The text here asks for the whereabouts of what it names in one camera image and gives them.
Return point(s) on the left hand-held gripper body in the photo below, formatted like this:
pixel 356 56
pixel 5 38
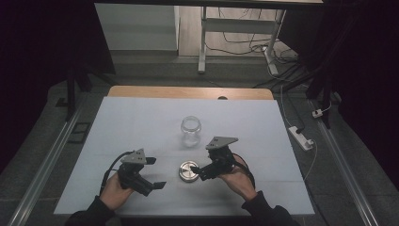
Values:
pixel 133 174

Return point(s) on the person's left hand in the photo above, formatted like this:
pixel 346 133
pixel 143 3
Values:
pixel 114 193

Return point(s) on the white power strip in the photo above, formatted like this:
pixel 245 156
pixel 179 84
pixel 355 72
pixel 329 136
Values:
pixel 300 138

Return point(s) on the clear glass jar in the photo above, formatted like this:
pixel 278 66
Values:
pixel 190 132

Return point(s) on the white table cover sheet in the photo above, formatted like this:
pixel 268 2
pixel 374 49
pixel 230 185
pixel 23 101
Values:
pixel 150 125

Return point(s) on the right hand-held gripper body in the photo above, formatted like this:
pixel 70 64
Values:
pixel 219 160

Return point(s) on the black rectangular floor frame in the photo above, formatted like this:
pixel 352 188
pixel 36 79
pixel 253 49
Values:
pixel 79 132

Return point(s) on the small white adapter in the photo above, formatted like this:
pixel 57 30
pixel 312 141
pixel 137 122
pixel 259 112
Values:
pixel 317 113

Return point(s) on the silver metal jar lid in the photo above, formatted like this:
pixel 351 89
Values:
pixel 187 172

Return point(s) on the person's right hand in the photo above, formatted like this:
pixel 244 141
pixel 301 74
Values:
pixel 241 182

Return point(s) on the black metal stand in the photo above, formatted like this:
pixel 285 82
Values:
pixel 326 94
pixel 71 88

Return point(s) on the white desk frame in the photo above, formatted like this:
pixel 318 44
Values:
pixel 238 25

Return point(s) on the aluminium floor rail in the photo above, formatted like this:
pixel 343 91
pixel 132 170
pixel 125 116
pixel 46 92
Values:
pixel 345 169
pixel 44 169

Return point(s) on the white wall panel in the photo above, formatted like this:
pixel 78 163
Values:
pixel 138 26

